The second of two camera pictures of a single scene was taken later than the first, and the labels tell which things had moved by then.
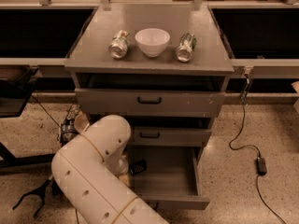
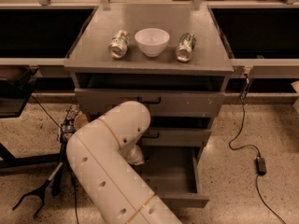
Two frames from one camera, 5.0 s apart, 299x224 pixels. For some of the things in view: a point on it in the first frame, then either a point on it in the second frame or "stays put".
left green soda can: [119, 46] stays put
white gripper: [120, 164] → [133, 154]
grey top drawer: [179, 95] stays put
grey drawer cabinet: [162, 67] stays put
